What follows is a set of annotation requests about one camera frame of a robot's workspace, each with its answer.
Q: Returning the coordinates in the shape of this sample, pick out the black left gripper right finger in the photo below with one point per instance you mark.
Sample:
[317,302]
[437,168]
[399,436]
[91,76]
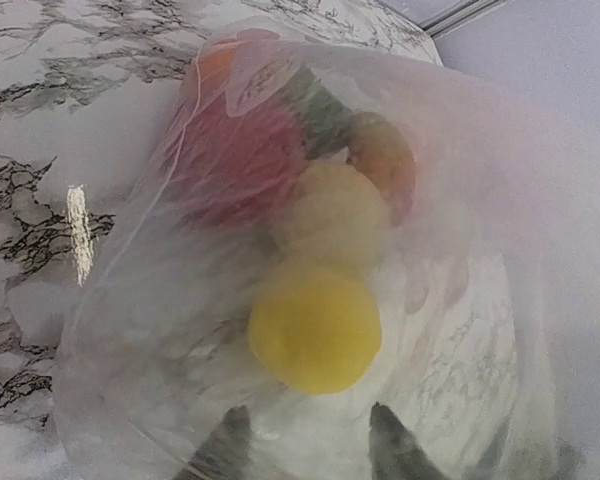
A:
[394,451]

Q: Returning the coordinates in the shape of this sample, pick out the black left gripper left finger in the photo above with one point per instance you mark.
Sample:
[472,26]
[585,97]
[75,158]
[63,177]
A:
[224,453]

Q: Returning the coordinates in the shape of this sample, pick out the clear zip top bag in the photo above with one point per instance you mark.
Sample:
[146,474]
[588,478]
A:
[488,292]

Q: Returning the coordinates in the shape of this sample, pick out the yellow fake peach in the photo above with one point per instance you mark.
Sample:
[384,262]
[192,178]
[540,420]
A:
[335,214]

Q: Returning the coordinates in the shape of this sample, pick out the red fake apple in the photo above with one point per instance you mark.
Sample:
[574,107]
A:
[239,169]

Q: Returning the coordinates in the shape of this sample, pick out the orange fake tangerine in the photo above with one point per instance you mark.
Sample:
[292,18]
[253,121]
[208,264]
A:
[377,149]

